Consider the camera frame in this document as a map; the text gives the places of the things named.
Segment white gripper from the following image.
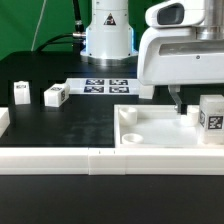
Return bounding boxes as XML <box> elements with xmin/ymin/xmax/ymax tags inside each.
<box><xmin>137</xmin><ymin>0</ymin><xmax>224</xmax><ymax>115</ymax></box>

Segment white thin cable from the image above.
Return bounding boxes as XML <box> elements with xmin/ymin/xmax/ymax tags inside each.
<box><xmin>31</xmin><ymin>0</ymin><xmax>48</xmax><ymax>52</ymax></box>

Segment black thick cable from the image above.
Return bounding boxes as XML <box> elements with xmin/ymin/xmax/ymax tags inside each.
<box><xmin>35</xmin><ymin>0</ymin><xmax>88</xmax><ymax>53</ymax></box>

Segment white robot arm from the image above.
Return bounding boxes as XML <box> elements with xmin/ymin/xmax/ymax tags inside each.
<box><xmin>81</xmin><ymin>0</ymin><xmax>224</xmax><ymax>109</ymax></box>

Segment white AprilTag base plate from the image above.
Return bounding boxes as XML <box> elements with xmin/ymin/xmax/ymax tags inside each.
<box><xmin>66</xmin><ymin>78</ymin><xmax>139</xmax><ymax>95</ymax></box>

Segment white U-shaped fence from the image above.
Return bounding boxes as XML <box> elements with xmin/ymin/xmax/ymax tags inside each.
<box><xmin>0</xmin><ymin>107</ymin><xmax>224</xmax><ymax>176</ymax></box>

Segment white square tabletop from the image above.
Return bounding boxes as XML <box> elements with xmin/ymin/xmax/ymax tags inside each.
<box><xmin>114</xmin><ymin>105</ymin><xmax>224</xmax><ymax>149</ymax></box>

